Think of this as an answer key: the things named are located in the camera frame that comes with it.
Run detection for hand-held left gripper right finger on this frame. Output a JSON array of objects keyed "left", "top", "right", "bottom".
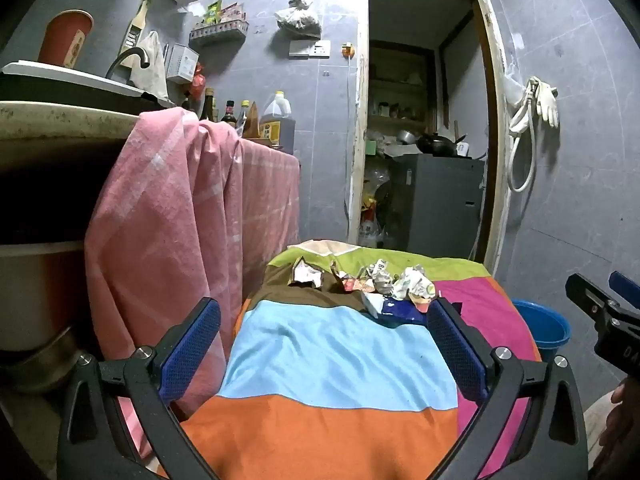
[{"left": 426, "top": 297, "right": 588, "bottom": 480}]

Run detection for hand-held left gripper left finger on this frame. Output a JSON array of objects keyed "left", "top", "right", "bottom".
[{"left": 56, "top": 297, "right": 223, "bottom": 480}]

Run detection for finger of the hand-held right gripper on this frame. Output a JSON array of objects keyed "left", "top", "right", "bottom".
[
  {"left": 565, "top": 273, "right": 620, "bottom": 328},
  {"left": 608, "top": 270, "right": 640, "bottom": 311}
]

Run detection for blue plastic bucket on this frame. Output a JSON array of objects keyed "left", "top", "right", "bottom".
[{"left": 510, "top": 299, "right": 572, "bottom": 363}]

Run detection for blue white wrapper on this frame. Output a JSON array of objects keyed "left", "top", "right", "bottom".
[{"left": 361, "top": 292, "right": 431, "bottom": 328}]

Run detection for white green paper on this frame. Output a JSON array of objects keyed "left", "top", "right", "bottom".
[{"left": 391, "top": 266, "right": 438, "bottom": 306}]

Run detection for white printed paper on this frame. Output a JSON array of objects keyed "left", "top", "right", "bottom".
[{"left": 365, "top": 260, "right": 398, "bottom": 295}]

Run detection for red wrapper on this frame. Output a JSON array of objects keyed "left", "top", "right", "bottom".
[{"left": 330, "top": 260, "right": 373, "bottom": 295}]

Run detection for torn white paper wrapper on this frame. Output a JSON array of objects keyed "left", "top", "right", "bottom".
[{"left": 289, "top": 256, "right": 323, "bottom": 290}]

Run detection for person's right hand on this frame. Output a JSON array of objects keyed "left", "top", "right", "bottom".
[{"left": 597, "top": 377, "right": 640, "bottom": 466}]

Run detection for pink checked cloth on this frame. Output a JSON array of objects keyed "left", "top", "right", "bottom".
[{"left": 84, "top": 107, "right": 302, "bottom": 421}]

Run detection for colour block blanket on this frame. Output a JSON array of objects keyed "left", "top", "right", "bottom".
[{"left": 115, "top": 239, "right": 543, "bottom": 480}]

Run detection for grey cabinet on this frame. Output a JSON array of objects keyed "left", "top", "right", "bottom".
[{"left": 387, "top": 154, "right": 487, "bottom": 263}]

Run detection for large steel pot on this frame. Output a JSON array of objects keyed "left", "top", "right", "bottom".
[{"left": 0, "top": 327, "right": 96, "bottom": 393}]

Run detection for pile of plastic bags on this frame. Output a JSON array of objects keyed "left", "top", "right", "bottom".
[{"left": 359, "top": 165, "right": 396, "bottom": 248}]

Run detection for white rubber gloves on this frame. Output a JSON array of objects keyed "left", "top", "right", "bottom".
[{"left": 530, "top": 76, "right": 561, "bottom": 128}]

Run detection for black wok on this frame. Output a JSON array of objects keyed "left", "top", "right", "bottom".
[{"left": 416, "top": 132, "right": 468, "bottom": 157}]

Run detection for oil jug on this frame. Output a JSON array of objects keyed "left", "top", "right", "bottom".
[{"left": 259, "top": 91, "right": 297, "bottom": 153}]

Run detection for white stone counter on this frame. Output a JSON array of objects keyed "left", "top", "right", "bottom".
[{"left": 0, "top": 101, "right": 141, "bottom": 171}]

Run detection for wooden shelf unit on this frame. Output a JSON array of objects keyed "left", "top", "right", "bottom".
[{"left": 367, "top": 40, "right": 436, "bottom": 126}]

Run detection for beige hanging cloth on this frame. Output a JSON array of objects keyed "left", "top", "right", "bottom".
[{"left": 131, "top": 30, "right": 171, "bottom": 101}]

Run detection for black sink basin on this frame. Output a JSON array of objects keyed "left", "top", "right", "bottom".
[{"left": 0, "top": 72, "right": 176, "bottom": 116}]

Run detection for black faucet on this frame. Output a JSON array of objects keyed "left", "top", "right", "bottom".
[{"left": 105, "top": 46, "right": 151, "bottom": 81}]

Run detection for wooden grater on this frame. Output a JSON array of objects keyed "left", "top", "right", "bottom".
[{"left": 119, "top": 0, "right": 151, "bottom": 68}]

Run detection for red paper cup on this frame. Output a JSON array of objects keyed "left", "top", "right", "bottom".
[{"left": 37, "top": 9, "right": 95, "bottom": 68}]

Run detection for knotted clear plastic bag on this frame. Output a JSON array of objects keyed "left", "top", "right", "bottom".
[{"left": 274, "top": 0, "right": 322, "bottom": 38}]

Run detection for white door frame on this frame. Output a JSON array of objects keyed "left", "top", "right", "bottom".
[{"left": 346, "top": 0, "right": 511, "bottom": 273}]

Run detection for white wall box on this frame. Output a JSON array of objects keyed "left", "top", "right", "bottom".
[{"left": 166, "top": 42, "right": 201, "bottom": 83}]

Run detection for grey wall shelf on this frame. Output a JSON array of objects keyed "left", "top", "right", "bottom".
[{"left": 189, "top": 20, "right": 249, "bottom": 51}]

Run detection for white wall socket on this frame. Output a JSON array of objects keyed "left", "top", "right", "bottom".
[{"left": 288, "top": 39, "right": 332, "bottom": 59}]

